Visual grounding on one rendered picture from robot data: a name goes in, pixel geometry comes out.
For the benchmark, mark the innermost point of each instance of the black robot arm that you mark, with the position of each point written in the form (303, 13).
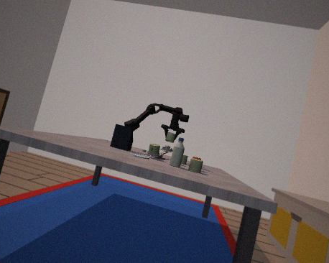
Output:
(177, 115)

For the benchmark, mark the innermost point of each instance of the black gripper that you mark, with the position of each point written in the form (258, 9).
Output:
(173, 126)

